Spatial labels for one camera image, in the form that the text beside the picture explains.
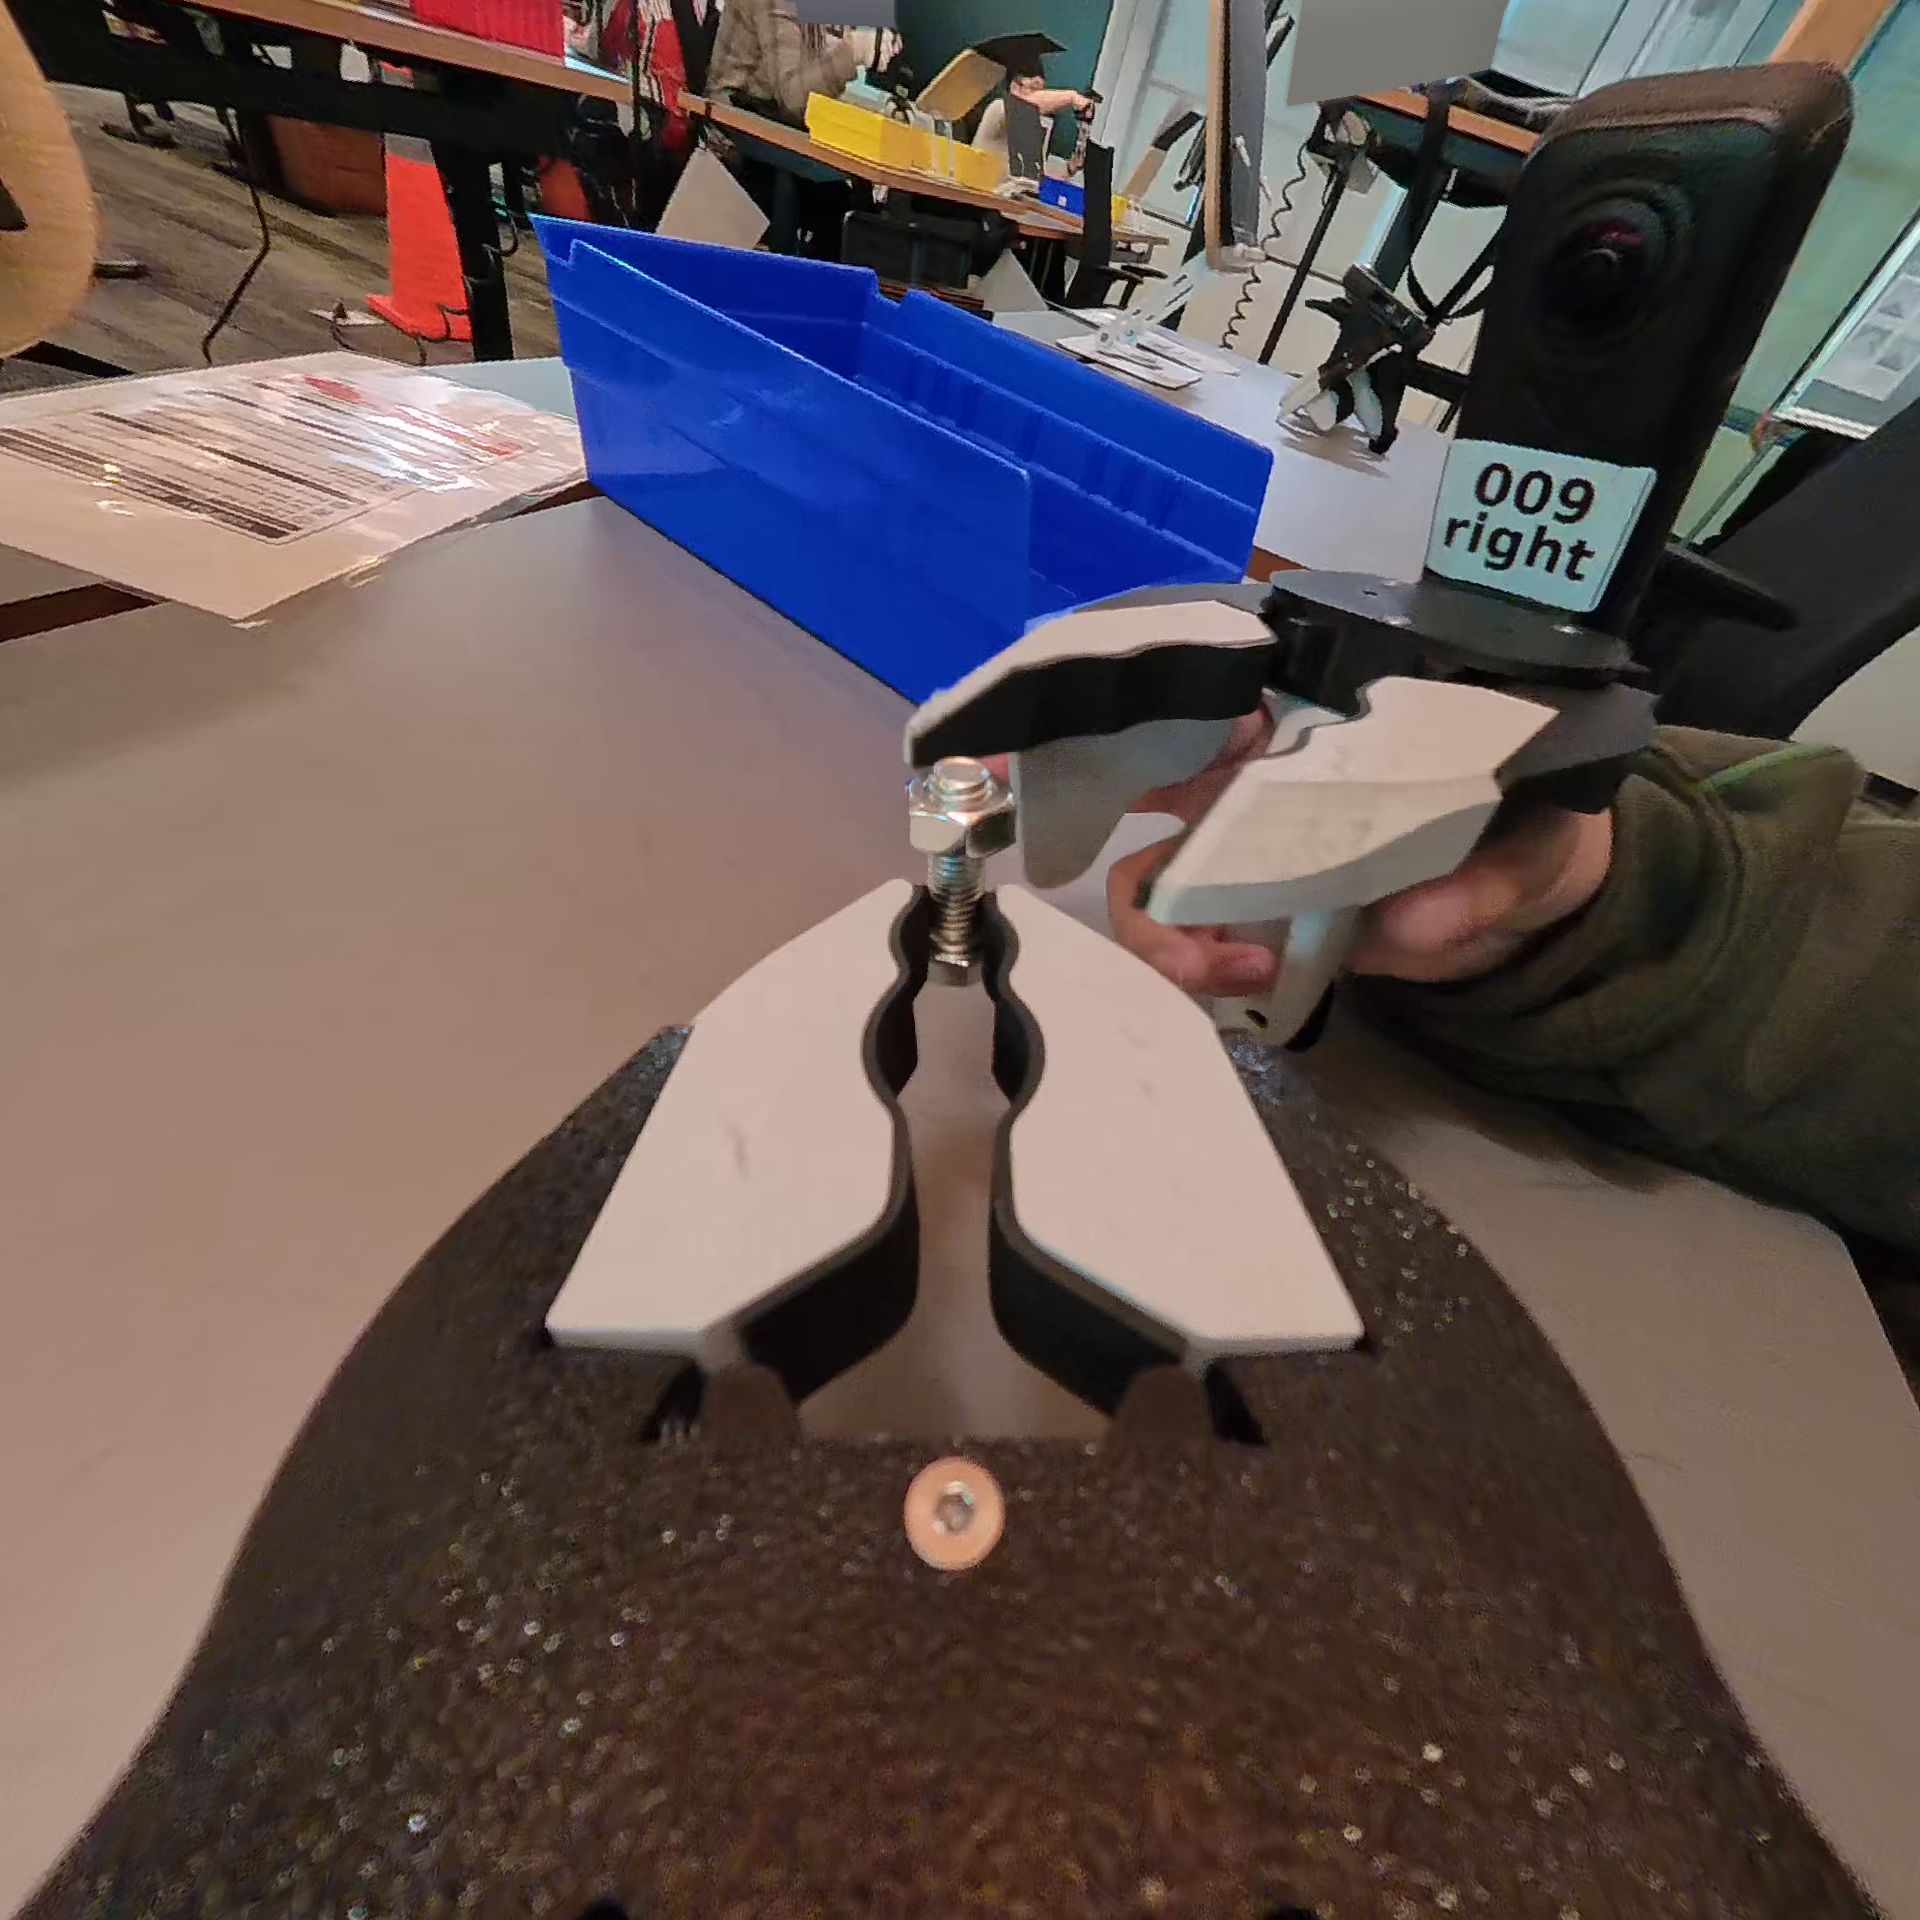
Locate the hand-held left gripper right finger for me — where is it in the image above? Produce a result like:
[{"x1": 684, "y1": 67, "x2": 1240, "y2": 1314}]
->
[{"x1": 987, "y1": 882, "x2": 1370, "y2": 1405}]

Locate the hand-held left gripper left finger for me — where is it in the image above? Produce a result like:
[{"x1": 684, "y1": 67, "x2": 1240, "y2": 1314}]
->
[{"x1": 542, "y1": 879, "x2": 922, "y2": 1400}]

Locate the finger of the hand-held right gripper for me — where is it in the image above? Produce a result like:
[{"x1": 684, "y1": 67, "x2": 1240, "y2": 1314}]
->
[
  {"x1": 1134, "y1": 674, "x2": 1563, "y2": 1041},
  {"x1": 903, "y1": 607, "x2": 1284, "y2": 890}
]

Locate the steel hex nut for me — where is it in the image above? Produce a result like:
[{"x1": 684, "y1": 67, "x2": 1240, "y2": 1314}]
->
[{"x1": 904, "y1": 780, "x2": 1020, "y2": 860}]

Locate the steel hex bolt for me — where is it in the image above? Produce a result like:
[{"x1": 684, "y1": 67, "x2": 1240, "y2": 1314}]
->
[{"x1": 921, "y1": 758, "x2": 996, "y2": 989}]

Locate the blue plastic bin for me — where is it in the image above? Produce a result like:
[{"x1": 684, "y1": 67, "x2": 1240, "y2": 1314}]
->
[{"x1": 528, "y1": 215, "x2": 1279, "y2": 709}]

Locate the grey office desk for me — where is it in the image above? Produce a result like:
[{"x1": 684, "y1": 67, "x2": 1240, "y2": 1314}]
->
[{"x1": 991, "y1": 306, "x2": 1464, "y2": 580}]

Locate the person's right hand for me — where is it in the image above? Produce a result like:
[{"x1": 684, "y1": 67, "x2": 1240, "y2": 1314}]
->
[{"x1": 1106, "y1": 712, "x2": 1622, "y2": 1000}]

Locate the framed notice board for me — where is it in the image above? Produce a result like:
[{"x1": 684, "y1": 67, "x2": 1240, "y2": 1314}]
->
[{"x1": 1770, "y1": 225, "x2": 1920, "y2": 445}]

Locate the distant black gripper tool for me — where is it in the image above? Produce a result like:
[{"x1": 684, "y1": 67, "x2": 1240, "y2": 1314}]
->
[{"x1": 1275, "y1": 267, "x2": 1480, "y2": 452}]

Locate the black office chair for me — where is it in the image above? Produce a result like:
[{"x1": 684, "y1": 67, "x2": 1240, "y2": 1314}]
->
[{"x1": 1651, "y1": 397, "x2": 1920, "y2": 744}]

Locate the small laminated card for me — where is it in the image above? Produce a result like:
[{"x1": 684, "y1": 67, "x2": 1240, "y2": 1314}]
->
[{"x1": 1056, "y1": 306, "x2": 1240, "y2": 393}]

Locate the shallow yellow bin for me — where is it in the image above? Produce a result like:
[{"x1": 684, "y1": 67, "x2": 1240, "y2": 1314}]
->
[{"x1": 802, "y1": 91, "x2": 1001, "y2": 195}]

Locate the open cardboard box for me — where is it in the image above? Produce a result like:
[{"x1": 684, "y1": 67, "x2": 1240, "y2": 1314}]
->
[{"x1": 914, "y1": 31, "x2": 1069, "y2": 153}]

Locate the orange traffic cone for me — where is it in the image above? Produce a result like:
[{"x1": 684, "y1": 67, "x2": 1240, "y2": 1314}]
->
[{"x1": 365, "y1": 134, "x2": 474, "y2": 344}]

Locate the laminated paper sheet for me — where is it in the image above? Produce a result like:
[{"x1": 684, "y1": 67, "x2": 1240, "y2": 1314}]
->
[{"x1": 0, "y1": 353, "x2": 590, "y2": 625}]

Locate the long wooden table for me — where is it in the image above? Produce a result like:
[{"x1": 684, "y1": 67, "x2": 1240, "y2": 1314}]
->
[{"x1": 30, "y1": 0, "x2": 692, "y2": 363}]

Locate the red storage bin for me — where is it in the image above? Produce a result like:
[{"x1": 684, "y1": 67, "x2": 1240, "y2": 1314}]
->
[{"x1": 404, "y1": 0, "x2": 571, "y2": 55}]

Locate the wooden document stand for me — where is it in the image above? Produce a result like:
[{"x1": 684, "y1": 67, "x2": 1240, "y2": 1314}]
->
[{"x1": 0, "y1": 0, "x2": 101, "y2": 363}]

